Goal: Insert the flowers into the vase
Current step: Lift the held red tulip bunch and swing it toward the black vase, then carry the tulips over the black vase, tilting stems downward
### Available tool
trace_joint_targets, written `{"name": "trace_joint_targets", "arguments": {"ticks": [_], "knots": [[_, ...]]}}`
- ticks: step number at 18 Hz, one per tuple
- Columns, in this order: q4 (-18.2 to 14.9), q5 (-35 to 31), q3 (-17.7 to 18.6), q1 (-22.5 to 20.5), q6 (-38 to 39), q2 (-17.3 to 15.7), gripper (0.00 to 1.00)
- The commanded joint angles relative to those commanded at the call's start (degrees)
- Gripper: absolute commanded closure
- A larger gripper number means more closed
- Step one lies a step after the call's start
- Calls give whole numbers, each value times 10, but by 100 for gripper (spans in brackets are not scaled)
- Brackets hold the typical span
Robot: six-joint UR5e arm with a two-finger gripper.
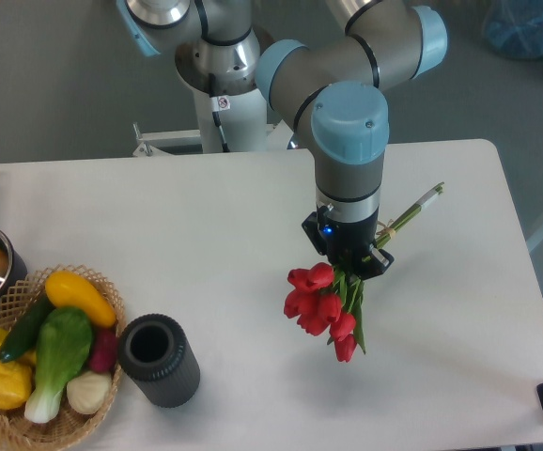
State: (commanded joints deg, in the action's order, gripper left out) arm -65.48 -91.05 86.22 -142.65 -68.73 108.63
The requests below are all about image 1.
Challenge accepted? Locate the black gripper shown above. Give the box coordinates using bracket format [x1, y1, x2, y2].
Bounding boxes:
[302, 206, 394, 280]

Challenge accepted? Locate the red tulip bouquet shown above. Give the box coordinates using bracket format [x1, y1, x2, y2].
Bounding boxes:
[284, 182, 444, 363]

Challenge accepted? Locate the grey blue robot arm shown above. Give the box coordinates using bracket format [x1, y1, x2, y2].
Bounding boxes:
[116, 1, 448, 279]

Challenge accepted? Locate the dark grey ribbed vase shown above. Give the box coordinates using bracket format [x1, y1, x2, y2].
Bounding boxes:
[117, 314, 200, 408]

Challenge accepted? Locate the red radish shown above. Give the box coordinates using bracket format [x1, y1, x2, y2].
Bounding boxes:
[87, 329, 117, 373]

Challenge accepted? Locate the blue plastic bag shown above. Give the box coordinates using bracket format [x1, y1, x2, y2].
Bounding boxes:
[482, 1, 543, 60]

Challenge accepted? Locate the yellow squash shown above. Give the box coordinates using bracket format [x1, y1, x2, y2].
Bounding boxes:
[44, 271, 116, 328]

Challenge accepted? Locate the green bok choy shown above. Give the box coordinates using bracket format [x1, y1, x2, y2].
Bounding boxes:
[24, 307, 93, 424]

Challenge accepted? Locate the white garlic bulb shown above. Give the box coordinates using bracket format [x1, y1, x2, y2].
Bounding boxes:
[66, 371, 112, 414]

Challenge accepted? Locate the dark green cucumber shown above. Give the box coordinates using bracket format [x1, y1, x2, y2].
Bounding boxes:
[0, 293, 54, 363]

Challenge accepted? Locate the yellow pumpkin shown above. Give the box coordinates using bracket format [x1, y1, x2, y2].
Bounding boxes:
[0, 362, 33, 411]

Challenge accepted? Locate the woven wicker basket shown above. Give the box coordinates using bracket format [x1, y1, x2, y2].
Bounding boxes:
[0, 264, 126, 450]

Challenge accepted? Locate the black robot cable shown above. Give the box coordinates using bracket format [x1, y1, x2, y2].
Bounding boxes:
[207, 72, 231, 153]

